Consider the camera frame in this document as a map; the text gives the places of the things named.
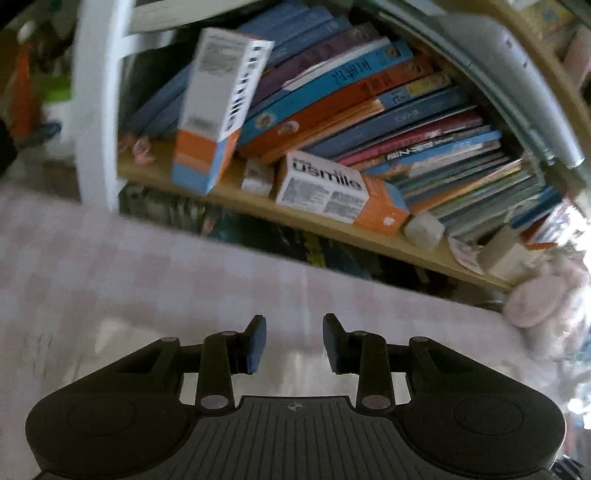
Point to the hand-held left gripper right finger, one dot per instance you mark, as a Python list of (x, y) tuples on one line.
[(332, 344)]

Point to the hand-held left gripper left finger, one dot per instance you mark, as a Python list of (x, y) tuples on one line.
[(256, 344)]

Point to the wooden bookshelf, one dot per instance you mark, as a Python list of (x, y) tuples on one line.
[(323, 233)]

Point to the pink printed bed sheet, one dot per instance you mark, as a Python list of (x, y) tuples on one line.
[(138, 277)]

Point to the small translucent container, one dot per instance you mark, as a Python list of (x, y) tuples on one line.
[(425, 229)]

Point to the pink white packet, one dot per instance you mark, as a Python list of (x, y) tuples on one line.
[(464, 254)]

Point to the short white orange box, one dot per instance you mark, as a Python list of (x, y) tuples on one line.
[(323, 184)]

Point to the small white box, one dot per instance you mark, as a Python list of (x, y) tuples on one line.
[(256, 177)]

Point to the beige box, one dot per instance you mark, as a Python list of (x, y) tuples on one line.
[(505, 258)]

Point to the pink plush toy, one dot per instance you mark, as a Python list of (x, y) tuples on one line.
[(545, 300)]

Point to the pink hair clip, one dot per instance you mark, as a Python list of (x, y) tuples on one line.
[(138, 147)]

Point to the row of books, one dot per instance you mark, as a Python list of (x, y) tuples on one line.
[(392, 120)]

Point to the tall white orange box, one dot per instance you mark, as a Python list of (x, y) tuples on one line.
[(217, 92)]

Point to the white shelf frame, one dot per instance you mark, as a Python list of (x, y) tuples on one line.
[(97, 115)]

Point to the grey metal rail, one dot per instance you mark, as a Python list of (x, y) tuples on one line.
[(508, 60)]

